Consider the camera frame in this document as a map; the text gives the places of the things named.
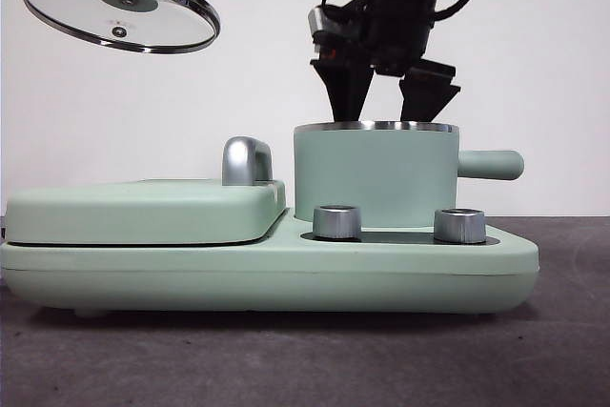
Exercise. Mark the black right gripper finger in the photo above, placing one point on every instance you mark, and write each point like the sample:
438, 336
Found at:
345, 92
426, 97

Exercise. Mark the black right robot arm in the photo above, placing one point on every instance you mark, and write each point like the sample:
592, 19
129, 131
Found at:
405, 6

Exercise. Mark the pale grey right wrist camera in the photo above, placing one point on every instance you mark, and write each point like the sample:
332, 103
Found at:
318, 21

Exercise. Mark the mint green hinged griddle cover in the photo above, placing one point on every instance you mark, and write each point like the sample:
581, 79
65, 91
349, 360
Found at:
133, 216

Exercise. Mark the mint green breakfast machine base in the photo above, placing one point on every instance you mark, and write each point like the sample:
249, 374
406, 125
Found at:
286, 278

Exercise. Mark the silver control knob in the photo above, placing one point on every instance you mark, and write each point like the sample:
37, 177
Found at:
336, 226
457, 228

